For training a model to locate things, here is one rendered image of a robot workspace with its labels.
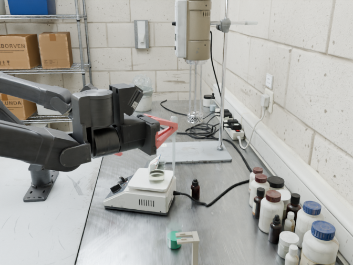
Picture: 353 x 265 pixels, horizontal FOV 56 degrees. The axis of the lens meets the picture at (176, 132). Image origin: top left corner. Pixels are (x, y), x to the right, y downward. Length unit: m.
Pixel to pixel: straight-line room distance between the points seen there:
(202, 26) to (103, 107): 0.71
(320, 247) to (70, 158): 0.54
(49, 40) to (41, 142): 2.48
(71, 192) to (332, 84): 0.86
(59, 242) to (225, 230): 0.44
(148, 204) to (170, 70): 2.48
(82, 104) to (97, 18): 2.74
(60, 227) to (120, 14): 2.55
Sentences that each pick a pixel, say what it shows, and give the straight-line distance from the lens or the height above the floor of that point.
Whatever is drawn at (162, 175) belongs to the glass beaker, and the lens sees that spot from 0.97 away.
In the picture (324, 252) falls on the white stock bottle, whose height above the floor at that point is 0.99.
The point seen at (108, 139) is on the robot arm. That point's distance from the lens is 0.64.
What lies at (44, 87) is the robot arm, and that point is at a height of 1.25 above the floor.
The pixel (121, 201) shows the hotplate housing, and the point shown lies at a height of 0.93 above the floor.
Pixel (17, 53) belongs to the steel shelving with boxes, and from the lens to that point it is 3.13.
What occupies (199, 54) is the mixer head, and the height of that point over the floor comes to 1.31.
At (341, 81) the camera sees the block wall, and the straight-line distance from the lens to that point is 0.96.
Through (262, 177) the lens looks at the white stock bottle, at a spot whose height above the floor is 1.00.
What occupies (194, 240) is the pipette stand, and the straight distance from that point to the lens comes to 0.71.
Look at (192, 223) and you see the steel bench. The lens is 0.98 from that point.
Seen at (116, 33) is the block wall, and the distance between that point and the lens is 3.31.
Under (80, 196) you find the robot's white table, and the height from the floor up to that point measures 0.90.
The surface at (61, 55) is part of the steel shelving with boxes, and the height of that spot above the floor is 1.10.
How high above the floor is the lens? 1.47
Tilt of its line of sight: 20 degrees down
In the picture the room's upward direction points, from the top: straight up
